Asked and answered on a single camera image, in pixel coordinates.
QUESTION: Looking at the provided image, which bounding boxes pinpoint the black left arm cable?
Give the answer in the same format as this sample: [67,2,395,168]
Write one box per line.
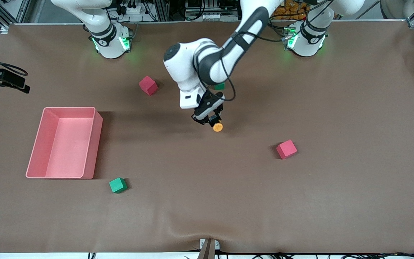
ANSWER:
[207,0,337,102]

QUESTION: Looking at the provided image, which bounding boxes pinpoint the pink plastic tray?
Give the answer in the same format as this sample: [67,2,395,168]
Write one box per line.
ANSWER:
[26,107,104,180]

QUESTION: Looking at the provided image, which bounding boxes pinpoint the brown table cover mat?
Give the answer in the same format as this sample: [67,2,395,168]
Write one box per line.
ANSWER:
[0,20,414,254]

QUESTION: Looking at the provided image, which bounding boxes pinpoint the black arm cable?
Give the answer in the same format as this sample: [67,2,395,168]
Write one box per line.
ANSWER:
[0,47,28,77]
[207,0,337,102]

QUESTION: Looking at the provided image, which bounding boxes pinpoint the silver metal table bracket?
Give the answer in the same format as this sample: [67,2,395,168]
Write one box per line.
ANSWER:
[200,238,220,250]

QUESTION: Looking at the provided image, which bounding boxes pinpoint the white terminal strip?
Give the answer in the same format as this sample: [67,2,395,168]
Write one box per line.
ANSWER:
[189,12,226,21]

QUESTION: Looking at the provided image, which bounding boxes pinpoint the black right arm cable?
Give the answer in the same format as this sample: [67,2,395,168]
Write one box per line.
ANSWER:
[0,47,28,77]

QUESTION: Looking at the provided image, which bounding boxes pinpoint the white power strip with plugs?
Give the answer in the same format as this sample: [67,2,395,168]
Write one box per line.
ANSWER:
[115,0,151,15]

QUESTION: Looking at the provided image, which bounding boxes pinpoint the orange snack bags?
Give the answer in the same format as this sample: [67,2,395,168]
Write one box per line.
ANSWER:
[273,0,310,20]

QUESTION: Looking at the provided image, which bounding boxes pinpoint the white rounded machine part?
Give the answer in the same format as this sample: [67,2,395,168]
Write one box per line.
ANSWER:
[379,0,410,19]

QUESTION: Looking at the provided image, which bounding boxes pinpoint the pink foam cube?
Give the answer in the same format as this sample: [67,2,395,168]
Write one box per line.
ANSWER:
[276,140,298,160]
[138,76,158,96]

